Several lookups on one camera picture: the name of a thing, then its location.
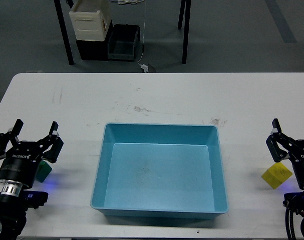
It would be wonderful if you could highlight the green cube block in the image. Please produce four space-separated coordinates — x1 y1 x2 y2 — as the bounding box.
35 160 52 183

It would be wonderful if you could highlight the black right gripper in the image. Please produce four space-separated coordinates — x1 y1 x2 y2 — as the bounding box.
266 118 304 190

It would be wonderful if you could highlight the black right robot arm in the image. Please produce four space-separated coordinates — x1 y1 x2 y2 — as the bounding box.
266 118 304 240

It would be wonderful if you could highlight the black table leg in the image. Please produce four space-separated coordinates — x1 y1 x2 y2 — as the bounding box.
177 0 191 64
54 0 74 66

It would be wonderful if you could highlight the black table leg right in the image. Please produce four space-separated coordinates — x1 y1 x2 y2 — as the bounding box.
177 0 191 64

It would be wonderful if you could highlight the dark grey open bin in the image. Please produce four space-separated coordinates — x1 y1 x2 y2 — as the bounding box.
108 24 140 62

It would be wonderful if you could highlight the yellow cube block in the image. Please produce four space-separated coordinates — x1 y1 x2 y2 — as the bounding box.
261 162 292 189

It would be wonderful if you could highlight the white power adapter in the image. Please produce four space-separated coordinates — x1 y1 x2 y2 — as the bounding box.
140 64 148 73

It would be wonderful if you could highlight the cream plastic crate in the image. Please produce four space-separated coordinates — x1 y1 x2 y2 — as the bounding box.
69 0 111 42

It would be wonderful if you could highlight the white coiled cable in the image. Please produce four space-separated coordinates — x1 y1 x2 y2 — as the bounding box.
108 0 145 6

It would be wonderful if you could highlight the black storage box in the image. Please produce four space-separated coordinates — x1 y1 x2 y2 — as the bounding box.
76 22 113 61

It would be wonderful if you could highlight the black table leg left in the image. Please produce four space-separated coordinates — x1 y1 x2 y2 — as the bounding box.
54 0 74 66

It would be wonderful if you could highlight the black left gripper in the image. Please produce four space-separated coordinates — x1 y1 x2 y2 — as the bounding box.
0 119 64 189

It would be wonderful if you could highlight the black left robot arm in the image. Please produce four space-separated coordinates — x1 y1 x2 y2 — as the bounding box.
0 119 64 240

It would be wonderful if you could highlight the light blue plastic tray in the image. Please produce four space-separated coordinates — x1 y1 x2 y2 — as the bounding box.
90 123 229 220

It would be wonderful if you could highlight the white hanging cable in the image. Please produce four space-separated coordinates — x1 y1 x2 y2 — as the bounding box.
137 0 147 67

